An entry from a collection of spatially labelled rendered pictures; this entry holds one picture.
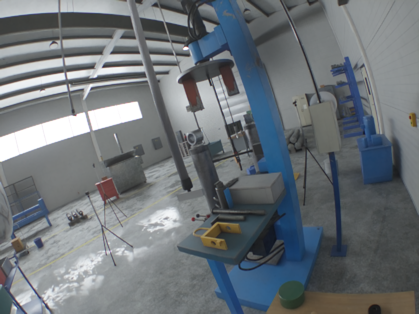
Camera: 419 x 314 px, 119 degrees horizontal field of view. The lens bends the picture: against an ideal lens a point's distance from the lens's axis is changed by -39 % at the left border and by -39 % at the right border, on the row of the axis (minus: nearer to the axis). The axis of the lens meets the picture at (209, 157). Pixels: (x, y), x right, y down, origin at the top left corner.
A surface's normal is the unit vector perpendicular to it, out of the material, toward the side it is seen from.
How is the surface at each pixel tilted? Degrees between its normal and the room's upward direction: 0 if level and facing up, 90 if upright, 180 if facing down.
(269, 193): 90
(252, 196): 90
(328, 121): 90
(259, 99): 90
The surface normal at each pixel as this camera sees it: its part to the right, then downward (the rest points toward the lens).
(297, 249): -0.58, 0.31
